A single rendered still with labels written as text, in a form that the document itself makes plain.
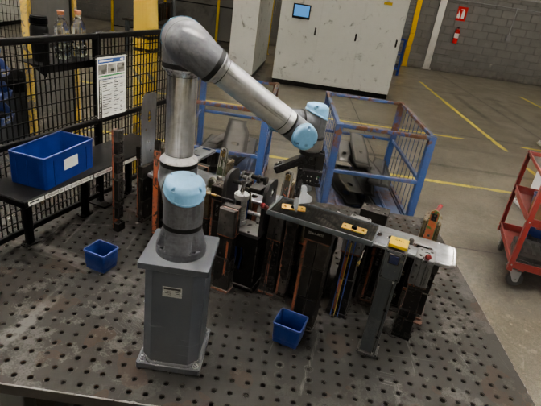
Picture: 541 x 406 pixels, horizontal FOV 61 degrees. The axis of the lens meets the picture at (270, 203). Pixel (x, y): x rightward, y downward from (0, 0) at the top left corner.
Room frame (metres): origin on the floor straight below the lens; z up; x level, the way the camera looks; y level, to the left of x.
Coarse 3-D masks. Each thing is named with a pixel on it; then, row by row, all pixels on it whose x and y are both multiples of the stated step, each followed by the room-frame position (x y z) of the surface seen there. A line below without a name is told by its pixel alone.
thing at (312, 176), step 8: (304, 152) 1.43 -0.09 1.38; (320, 152) 1.47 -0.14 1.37; (312, 160) 1.45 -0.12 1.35; (320, 160) 1.45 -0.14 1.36; (304, 168) 1.45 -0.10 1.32; (312, 168) 1.45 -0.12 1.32; (320, 168) 1.45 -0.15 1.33; (296, 176) 1.46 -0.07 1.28; (304, 176) 1.44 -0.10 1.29; (312, 176) 1.44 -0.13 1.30; (320, 176) 1.43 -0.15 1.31; (312, 184) 1.44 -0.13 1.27
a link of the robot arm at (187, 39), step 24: (192, 24) 1.21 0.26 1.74; (168, 48) 1.20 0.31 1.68; (192, 48) 1.16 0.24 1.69; (216, 48) 1.19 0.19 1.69; (192, 72) 1.19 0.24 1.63; (216, 72) 1.17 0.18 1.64; (240, 72) 1.21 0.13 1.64; (240, 96) 1.21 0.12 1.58; (264, 96) 1.23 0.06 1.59; (264, 120) 1.25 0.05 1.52; (288, 120) 1.26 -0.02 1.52; (312, 144) 1.27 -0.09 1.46
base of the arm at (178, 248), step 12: (168, 228) 1.14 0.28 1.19; (156, 240) 1.17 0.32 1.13; (168, 240) 1.13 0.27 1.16; (180, 240) 1.13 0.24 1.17; (192, 240) 1.15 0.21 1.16; (204, 240) 1.19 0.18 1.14; (156, 252) 1.15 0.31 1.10; (168, 252) 1.12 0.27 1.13; (180, 252) 1.12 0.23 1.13; (192, 252) 1.15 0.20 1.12; (204, 252) 1.18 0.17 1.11
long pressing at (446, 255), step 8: (152, 176) 1.91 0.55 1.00; (208, 176) 2.00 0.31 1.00; (216, 176) 2.01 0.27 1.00; (224, 176) 2.03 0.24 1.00; (256, 200) 1.82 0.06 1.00; (384, 232) 1.70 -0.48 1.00; (392, 232) 1.71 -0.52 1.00; (400, 232) 1.72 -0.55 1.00; (376, 240) 1.62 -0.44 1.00; (384, 240) 1.63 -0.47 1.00; (408, 240) 1.66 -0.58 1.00; (416, 240) 1.67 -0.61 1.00; (424, 240) 1.68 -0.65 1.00; (384, 248) 1.58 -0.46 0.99; (416, 248) 1.60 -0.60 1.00; (432, 248) 1.62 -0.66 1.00; (440, 248) 1.63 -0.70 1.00; (448, 248) 1.64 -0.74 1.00; (408, 256) 1.55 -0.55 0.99; (440, 256) 1.57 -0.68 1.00; (448, 256) 1.58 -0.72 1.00; (440, 264) 1.51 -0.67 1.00; (448, 264) 1.51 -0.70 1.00
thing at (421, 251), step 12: (420, 252) 1.47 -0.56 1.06; (432, 252) 1.48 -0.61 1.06; (420, 264) 1.43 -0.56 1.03; (432, 264) 1.41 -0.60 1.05; (420, 276) 1.42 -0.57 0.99; (408, 288) 1.44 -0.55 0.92; (420, 288) 1.42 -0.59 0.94; (408, 300) 1.43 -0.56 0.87; (408, 312) 1.43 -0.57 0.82; (396, 324) 1.43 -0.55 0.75; (408, 324) 1.42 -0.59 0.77; (396, 336) 1.42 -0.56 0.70; (408, 336) 1.42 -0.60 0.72
